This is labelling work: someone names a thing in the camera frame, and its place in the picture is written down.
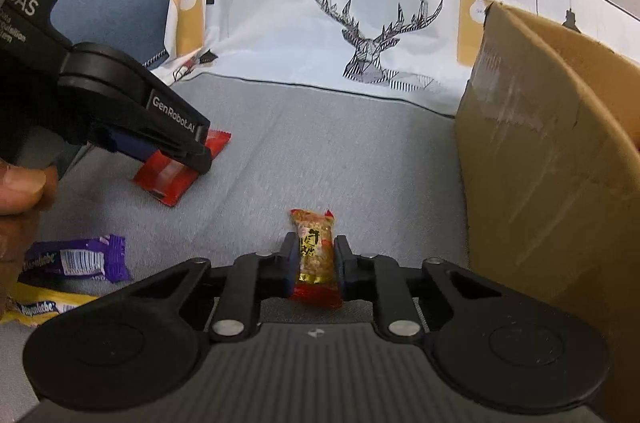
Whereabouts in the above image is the red snack packet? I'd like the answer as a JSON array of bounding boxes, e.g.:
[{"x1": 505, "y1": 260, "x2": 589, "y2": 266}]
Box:
[{"x1": 133, "y1": 129, "x2": 232, "y2": 207}]

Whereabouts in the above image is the peanut candy red-ended wrapper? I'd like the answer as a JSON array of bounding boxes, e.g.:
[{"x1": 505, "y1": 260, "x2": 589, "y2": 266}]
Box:
[{"x1": 289, "y1": 207, "x2": 346, "y2": 310}]

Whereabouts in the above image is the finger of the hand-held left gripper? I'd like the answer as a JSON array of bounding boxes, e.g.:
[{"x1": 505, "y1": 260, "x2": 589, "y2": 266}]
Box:
[
  {"x1": 146, "y1": 87, "x2": 214, "y2": 176},
  {"x1": 92, "y1": 124, "x2": 173, "y2": 163}
]

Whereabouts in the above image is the yellow snack packet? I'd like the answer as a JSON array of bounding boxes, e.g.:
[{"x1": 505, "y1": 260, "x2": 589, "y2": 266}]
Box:
[{"x1": 2, "y1": 280, "x2": 101, "y2": 329}]

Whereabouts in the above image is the purple snack packet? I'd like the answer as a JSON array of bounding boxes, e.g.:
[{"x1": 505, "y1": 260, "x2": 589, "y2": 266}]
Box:
[{"x1": 17, "y1": 234, "x2": 132, "y2": 284}]

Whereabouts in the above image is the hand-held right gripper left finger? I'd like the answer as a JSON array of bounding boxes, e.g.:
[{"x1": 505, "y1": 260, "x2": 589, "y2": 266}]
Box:
[{"x1": 115, "y1": 232, "x2": 300, "y2": 339}]

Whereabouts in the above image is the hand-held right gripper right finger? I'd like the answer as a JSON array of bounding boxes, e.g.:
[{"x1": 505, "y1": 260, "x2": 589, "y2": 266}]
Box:
[{"x1": 334, "y1": 234, "x2": 521, "y2": 339}]

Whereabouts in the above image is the blue upholstered chair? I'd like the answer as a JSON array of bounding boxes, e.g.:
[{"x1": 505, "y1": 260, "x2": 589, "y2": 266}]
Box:
[{"x1": 50, "y1": 0, "x2": 172, "y2": 69}]

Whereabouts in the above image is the brown cardboard box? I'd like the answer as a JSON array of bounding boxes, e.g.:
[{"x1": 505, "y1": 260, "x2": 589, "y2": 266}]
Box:
[{"x1": 452, "y1": 0, "x2": 640, "y2": 423}]

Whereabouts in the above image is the person's left hand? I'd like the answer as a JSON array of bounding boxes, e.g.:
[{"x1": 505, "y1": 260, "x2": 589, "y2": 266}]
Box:
[{"x1": 0, "y1": 159, "x2": 60, "y2": 321}]

